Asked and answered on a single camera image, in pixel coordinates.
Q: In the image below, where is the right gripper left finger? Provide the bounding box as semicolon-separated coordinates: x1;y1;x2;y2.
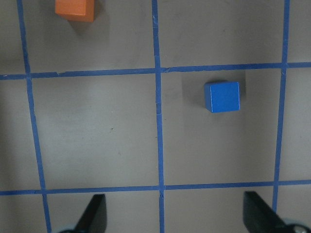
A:
75;194;107;233

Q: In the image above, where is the orange wooden block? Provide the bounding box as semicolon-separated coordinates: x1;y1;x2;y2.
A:
55;0;95;22

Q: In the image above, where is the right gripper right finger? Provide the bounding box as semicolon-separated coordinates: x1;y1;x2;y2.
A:
242;191;288;233

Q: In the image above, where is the blue wooden block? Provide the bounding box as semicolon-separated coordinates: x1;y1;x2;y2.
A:
204;81;240;113

